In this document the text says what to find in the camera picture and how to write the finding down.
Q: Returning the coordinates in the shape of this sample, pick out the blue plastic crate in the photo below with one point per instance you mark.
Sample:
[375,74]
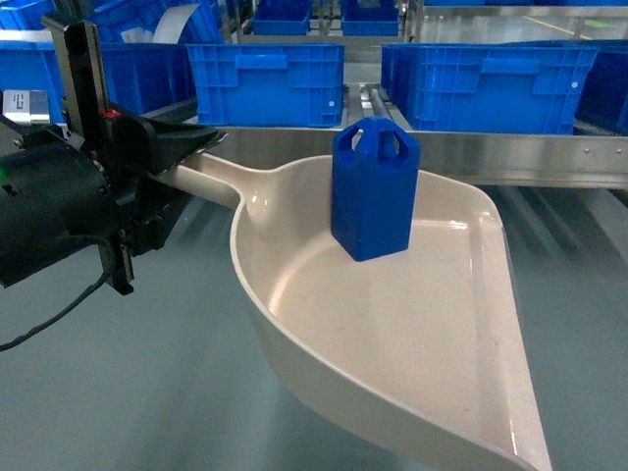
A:
[268,85]
[369,18]
[510,88]
[282,17]
[140,77]

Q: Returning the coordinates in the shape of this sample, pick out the blue plastic block part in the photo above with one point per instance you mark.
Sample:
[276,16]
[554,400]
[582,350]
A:
[375,171]

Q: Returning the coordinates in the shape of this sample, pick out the stainless steel shelf rack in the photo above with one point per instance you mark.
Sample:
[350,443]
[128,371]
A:
[595,157]

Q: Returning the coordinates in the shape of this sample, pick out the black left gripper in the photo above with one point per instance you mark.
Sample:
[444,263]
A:
[108,200]

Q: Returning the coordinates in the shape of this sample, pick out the beige plastic dustpan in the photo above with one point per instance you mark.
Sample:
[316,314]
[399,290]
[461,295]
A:
[419,352]

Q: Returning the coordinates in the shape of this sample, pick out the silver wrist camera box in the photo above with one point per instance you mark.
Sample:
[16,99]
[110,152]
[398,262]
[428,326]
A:
[26,107]

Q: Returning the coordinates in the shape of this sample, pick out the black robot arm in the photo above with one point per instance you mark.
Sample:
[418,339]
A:
[28,178]

